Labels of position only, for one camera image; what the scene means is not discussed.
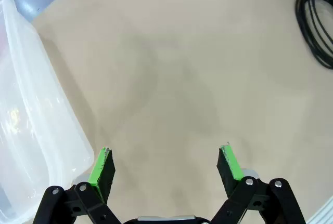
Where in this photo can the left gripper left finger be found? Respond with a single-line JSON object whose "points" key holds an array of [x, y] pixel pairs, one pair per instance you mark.
{"points": [[100, 172]]}

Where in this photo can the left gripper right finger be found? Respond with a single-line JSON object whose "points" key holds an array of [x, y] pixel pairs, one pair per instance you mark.
{"points": [[231, 172]]}

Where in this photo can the clear plastic storage container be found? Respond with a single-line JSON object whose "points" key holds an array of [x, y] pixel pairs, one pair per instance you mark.
{"points": [[31, 120]]}

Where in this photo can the grey aluminium frame rail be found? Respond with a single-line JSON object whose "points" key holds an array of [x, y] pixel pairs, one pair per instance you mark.
{"points": [[325, 216]]}

